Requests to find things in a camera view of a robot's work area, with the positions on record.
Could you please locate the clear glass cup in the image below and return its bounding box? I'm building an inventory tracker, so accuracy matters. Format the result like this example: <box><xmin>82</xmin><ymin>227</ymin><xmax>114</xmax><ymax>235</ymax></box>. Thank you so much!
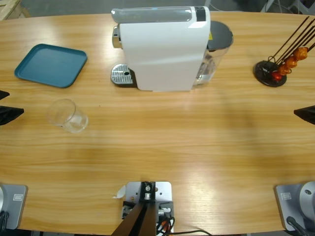
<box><xmin>46</xmin><ymin>98</ymin><xmax>89</xmax><ymax>134</ymax></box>

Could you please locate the grey coffee machine lever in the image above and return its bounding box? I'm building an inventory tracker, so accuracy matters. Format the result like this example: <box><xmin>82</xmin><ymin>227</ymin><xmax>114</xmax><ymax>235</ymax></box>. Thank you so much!
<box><xmin>111</xmin><ymin>6</ymin><xmax>193</xmax><ymax>24</ymax></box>

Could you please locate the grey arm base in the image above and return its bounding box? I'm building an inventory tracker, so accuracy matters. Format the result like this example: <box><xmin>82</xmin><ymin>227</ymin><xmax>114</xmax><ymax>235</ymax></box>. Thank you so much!
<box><xmin>274</xmin><ymin>181</ymin><xmax>315</xmax><ymax>232</ymax></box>
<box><xmin>0</xmin><ymin>184</ymin><xmax>29</xmax><ymax>231</ymax></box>

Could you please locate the white capsule coffee machine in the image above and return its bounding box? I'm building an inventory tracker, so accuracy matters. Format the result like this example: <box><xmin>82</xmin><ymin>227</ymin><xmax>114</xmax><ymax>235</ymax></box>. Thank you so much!
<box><xmin>112</xmin><ymin>6</ymin><xmax>211</xmax><ymax>93</ymax></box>

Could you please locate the teal plastic tray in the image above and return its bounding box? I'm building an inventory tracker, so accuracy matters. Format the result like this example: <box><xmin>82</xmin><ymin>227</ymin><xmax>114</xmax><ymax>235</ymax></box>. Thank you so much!
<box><xmin>14</xmin><ymin>43</ymin><xmax>88</xmax><ymax>89</ymax></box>

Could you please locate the black capsule holder with rods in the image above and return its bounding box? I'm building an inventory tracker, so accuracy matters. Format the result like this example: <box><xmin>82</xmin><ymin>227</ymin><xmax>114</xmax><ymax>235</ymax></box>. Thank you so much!
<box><xmin>252</xmin><ymin>16</ymin><xmax>315</xmax><ymax>88</ymax></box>

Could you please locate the wooden pallet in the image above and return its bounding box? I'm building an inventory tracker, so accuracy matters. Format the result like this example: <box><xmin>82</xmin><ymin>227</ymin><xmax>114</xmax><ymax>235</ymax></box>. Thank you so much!
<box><xmin>0</xmin><ymin>0</ymin><xmax>32</xmax><ymax>22</ymax></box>

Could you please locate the clear water tank dark lid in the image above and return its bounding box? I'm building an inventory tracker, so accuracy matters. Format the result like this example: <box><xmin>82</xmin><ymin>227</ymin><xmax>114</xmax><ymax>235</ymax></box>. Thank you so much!
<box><xmin>194</xmin><ymin>21</ymin><xmax>234</xmax><ymax>89</ymax></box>

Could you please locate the metal drip tray grate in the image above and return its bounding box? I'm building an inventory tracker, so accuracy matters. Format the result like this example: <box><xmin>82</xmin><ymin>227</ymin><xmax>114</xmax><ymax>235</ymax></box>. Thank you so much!
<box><xmin>110</xmin><ymin>63</ymin><xmax>137</xmax><ymax>88</ymax></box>

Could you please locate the white tape scrap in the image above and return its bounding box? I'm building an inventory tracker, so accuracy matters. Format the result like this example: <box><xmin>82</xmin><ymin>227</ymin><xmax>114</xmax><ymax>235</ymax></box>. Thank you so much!
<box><xmin>112</xmin><ymin>185</ymin><xmax>126</xmax><ymax>199</ymax></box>

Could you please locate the black base cable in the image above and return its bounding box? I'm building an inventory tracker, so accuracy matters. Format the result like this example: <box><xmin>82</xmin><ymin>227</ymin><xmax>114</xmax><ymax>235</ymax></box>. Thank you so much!
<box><xmin>286</xmin><ymin>216</ymin><xmax>310</xmax><ymax>236</ymax></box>
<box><xmin>0</xmin><ymin>210</ymin><xmax>10</xmax><ymax>229</ymax></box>

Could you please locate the white metal frame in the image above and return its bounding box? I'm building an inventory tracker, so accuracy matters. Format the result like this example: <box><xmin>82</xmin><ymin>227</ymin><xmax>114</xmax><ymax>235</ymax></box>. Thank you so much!
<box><xmin>261</xmin><ymin>0</ymin><xmax>276</xmax><ymax>12</ymax></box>

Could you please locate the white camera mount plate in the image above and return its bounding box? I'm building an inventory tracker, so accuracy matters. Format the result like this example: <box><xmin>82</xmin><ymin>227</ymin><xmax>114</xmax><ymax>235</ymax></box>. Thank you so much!
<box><xmin>125</xmin><ymin>181</ymin><xmax>173</xmax><ymax>234</ymax></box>

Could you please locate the black power cable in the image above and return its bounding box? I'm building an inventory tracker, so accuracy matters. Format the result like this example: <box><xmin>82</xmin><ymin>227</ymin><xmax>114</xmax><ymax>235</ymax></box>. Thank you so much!
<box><xmin>172</xmin><ymin>230</ymin><xmax>214</xmax><ymax>236</ymax></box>

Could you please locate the black bracket with bolts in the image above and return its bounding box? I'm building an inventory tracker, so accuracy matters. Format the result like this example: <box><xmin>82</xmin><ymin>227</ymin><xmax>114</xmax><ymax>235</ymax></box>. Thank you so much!
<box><xmin>122</xmin><ymin>200</ymin><xmax>174</xmax><ymax>220</ymax></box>

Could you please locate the dark brown camera post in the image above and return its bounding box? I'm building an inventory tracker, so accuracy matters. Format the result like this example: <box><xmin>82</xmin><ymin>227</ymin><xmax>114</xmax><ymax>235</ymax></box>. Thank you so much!
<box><xmin>110</xmin><ymin>181</ymin><xmax>157</xmax><ymax>236</ymax></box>

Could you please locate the orange cable connector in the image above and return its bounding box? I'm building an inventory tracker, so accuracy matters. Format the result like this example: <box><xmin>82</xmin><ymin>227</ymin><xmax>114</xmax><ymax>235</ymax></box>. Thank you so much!
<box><xmin>157</xmin><ymin>218</ymin><xmax>174</xmax><ymax>233</ymax></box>

